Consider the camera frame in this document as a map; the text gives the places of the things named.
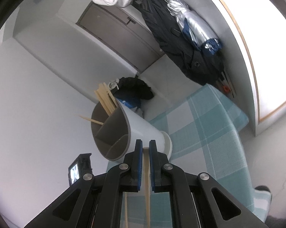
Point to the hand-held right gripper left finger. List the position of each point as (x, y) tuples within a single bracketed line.
[(138, 166)]

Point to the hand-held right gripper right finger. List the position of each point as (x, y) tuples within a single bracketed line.
[(153, 166)]

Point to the wooden chopstick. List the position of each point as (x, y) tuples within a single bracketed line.
[(104, 101), (92, 120), (106, 97), (109, 95), (145, 166), (125, 209)]

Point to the white utensil holder grey inside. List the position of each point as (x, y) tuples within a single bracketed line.
[(143, 128)]

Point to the teal plaid tablecloth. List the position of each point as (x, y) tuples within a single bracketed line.
[(204, 135)]

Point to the black jacket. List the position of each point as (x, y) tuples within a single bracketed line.
[(138, 87)]

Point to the black hanging backpack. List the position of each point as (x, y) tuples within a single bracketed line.
[(171, 40)]

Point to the grey room door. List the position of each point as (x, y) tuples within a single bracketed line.
[(119, 28)]

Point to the silver blue folded umbrella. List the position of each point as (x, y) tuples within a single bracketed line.
[(197, 28)]

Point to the bright window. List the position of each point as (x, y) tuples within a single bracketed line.
[(264, 52)]

